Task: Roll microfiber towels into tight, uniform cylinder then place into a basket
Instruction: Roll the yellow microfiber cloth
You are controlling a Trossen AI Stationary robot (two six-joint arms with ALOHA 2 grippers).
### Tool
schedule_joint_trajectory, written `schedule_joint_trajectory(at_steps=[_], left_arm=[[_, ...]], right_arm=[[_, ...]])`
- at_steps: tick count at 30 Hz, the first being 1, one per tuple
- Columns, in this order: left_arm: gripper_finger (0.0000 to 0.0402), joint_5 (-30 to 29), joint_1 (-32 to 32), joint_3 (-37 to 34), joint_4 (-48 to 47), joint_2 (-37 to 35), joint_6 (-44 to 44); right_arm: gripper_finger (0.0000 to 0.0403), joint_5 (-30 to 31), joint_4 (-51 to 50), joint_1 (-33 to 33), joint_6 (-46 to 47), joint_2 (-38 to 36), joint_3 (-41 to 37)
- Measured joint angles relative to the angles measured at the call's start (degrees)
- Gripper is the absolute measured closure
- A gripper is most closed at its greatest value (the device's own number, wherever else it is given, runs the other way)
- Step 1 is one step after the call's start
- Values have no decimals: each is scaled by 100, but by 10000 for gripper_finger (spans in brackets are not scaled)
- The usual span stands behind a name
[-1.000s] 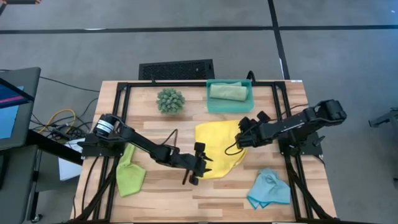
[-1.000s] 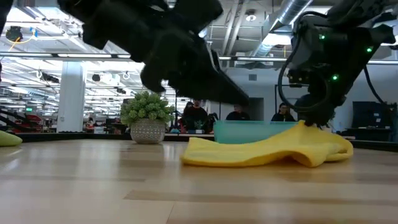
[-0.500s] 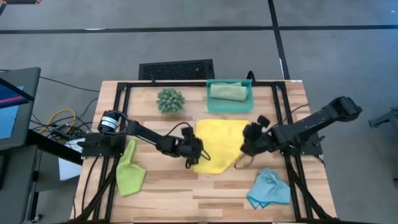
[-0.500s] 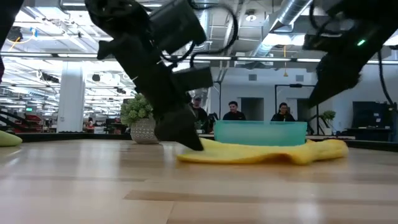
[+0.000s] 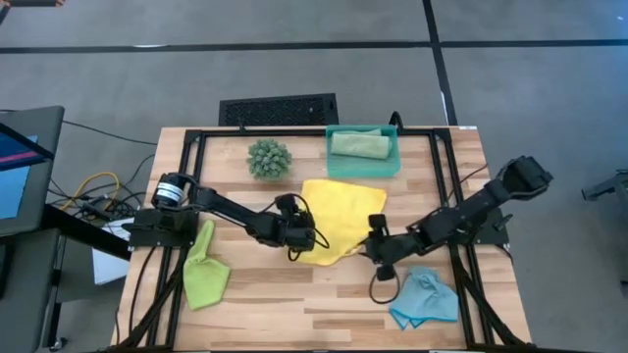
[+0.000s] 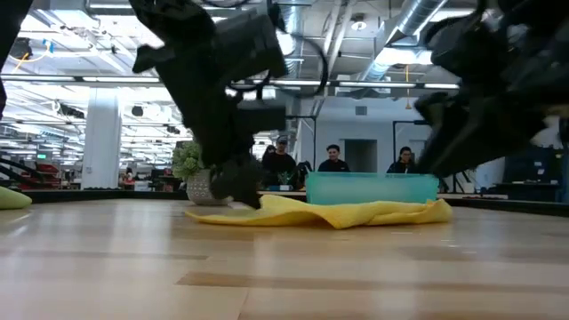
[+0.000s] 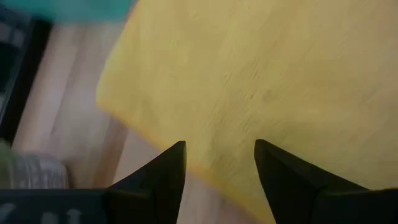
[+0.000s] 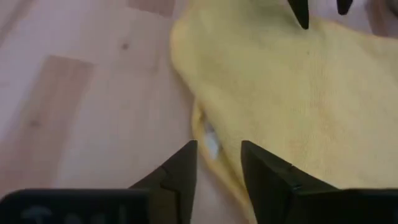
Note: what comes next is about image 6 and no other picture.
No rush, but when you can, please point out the artificial green potted plant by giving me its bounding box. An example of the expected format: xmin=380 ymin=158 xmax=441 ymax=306
xmin=172 ymin=140 xmax=232 ymax=206

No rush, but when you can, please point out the yellow microfiber towel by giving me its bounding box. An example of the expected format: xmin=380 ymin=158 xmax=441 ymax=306
xmin=184 ymin=194 xmax=453 ymax=230

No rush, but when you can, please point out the white square pillar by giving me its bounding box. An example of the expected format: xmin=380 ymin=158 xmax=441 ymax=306
xmin=80 ymin=86 xmax=124 ymax=190

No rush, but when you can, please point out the ceiling strip light rail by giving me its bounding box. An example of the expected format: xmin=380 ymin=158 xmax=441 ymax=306
xmin=270 ymin=79 xmax=461 ymax=91
xmin=0 ymin=75 xmax=161 ymax=89

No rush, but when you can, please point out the silver air duct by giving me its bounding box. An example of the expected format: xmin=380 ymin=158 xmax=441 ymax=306
xmin=359 ymin=0 xmax=448 ymax=84

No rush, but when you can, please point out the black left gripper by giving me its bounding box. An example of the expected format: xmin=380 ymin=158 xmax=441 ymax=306
xmin=128 ymin=0 xmax=286 ymax=209

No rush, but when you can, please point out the teal translucent plastic basket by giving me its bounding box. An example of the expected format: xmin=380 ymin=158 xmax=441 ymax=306
xmin=305 ymin=172 xmax=440 ymax=206

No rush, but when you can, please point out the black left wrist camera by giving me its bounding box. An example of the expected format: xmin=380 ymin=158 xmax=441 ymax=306
xmin=215 ymin=11 xmax=289 ymax=84

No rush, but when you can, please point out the lime green microfiber towel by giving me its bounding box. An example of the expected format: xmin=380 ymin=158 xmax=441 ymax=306
xmin=0 ymin=185 xmax=33 ymax=211

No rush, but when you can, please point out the black ceiling cable reel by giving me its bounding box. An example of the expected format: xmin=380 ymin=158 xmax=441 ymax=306
xmin=6 ymin=37 xmax=35 ymax=61

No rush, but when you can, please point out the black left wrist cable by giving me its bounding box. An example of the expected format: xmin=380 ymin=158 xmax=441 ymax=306
xmin=228 ymin=33 xmax=330 ymax=100

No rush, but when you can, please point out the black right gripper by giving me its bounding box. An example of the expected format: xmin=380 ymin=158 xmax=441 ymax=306
xmin=415 ymin=0 xmax=569 ymax=177

